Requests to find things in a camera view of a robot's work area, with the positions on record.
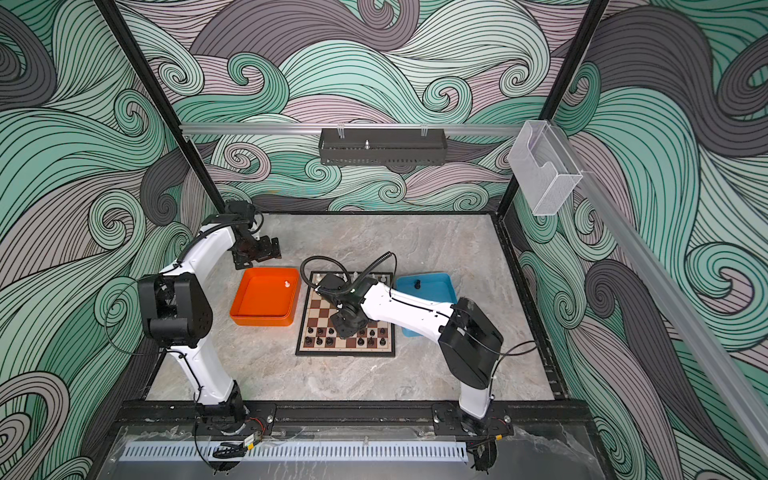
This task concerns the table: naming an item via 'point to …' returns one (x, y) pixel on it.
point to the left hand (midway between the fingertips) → (267, 255)
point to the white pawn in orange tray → (287, 285)
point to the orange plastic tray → (267, 297)
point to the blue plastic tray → (437, 286)
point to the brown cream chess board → (318, 336)
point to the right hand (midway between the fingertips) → (347, 328)
